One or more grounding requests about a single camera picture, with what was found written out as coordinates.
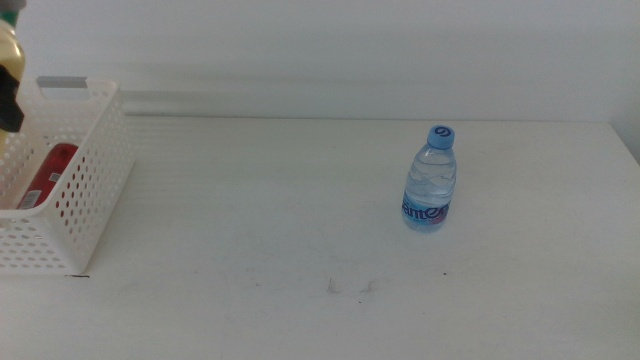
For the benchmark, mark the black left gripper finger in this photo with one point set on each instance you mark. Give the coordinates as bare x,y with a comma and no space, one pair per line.
9,102

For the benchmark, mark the white perforated plastic basket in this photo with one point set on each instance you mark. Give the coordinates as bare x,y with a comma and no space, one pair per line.
95,190

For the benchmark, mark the clear water bottle blue cap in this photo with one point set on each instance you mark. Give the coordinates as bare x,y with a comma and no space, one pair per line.
429,185

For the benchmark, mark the yellow tea bottle white cap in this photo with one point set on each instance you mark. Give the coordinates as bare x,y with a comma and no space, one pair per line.
11,50

